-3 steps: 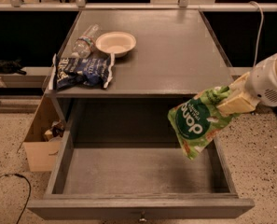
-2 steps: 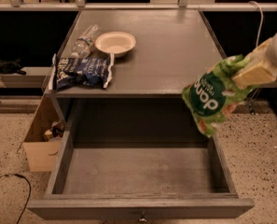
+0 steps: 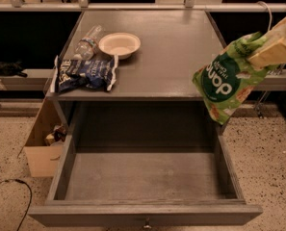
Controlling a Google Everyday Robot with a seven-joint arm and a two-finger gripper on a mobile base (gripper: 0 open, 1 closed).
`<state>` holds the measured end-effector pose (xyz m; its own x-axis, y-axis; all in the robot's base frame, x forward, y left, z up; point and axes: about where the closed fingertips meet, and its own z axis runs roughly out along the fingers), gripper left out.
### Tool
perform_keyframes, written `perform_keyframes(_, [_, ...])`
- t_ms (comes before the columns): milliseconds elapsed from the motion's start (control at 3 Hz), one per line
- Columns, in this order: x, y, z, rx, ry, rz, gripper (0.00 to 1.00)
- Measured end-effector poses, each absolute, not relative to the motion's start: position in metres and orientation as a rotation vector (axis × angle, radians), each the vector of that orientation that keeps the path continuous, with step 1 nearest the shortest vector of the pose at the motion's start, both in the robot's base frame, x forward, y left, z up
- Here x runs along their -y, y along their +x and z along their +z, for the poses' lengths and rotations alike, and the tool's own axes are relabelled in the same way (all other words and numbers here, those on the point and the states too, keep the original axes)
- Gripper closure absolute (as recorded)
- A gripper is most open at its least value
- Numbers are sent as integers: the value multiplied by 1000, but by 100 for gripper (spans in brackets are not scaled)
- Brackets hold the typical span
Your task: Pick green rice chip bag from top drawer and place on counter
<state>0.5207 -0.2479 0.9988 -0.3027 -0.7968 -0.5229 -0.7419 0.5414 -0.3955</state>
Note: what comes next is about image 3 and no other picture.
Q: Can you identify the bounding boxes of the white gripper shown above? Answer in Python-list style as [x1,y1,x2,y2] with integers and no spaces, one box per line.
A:
[247,17,286,69]

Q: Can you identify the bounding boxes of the green rice chip bag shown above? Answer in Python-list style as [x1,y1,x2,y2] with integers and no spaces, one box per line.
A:
[193,32,275,125]

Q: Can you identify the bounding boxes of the grey cabinet counter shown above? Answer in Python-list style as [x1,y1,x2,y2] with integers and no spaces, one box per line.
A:
[45,9,248,134]

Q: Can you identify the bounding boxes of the blue chip bag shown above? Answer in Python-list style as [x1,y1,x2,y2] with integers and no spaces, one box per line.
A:
[54,55,118,93]

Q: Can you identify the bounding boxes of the open grey top drawer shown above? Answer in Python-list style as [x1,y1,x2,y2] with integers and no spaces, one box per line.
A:
[29,104,262,227]

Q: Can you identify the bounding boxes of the metal drawer knob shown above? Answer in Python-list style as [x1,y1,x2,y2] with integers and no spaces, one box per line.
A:
[143,218,152,230]

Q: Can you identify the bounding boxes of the white paper bowl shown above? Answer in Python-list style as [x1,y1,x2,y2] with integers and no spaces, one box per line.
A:
[99,33,141,60]

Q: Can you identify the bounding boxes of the clear plastic water bottle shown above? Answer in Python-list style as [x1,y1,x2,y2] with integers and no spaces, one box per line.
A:
[74,25,105,60]

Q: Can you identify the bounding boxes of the items inside cardboard box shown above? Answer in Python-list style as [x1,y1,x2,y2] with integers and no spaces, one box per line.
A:
[44,125,66,145]

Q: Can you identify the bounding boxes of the cardboard box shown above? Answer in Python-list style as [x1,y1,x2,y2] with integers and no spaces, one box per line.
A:
[23,99,66,177]

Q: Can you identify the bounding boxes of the black object on ledge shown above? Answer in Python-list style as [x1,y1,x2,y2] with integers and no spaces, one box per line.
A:
[0,62,27,78]

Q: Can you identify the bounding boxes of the white hanging cable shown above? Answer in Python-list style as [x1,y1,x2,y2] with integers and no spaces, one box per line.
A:
[257,1,274,33]

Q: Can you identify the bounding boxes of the black floor cable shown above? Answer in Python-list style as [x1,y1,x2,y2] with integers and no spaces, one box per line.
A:
[0,178,33,231]

